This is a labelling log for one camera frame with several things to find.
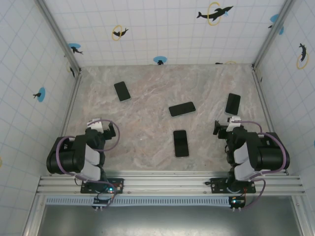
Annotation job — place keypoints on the black phone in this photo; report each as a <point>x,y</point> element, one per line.
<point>231,114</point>
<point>181,156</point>

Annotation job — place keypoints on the pale teal phone case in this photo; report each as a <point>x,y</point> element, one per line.
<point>125,101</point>

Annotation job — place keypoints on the sky blue phone case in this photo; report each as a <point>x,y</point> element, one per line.
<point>184,114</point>

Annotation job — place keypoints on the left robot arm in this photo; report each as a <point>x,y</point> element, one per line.
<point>66,157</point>

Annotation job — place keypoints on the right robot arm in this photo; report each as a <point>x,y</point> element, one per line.
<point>268,155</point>

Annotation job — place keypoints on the small circuit board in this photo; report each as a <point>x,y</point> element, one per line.
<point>237,202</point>
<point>101,201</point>

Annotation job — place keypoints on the aluminium mounting beam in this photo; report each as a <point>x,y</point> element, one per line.
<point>167,184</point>

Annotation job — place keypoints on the grey metal sheet panel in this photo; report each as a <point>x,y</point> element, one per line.
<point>172,221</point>

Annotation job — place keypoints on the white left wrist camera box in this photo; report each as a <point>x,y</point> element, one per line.
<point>95,125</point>

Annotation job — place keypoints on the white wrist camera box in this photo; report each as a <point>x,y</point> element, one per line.
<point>234,123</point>
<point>95,125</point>

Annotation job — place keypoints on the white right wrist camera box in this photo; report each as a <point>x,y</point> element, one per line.
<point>234,123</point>

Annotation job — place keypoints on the aluminium table side rail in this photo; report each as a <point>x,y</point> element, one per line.
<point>267,110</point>
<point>69,110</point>

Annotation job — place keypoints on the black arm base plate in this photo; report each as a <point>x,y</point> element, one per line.
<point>86,188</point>
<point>217,188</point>

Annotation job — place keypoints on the aluminium frame leg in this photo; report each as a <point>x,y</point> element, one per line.
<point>34,216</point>
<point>301,216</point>

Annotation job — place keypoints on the aluminium corner post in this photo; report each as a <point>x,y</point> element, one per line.
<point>60,37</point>
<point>271,37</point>

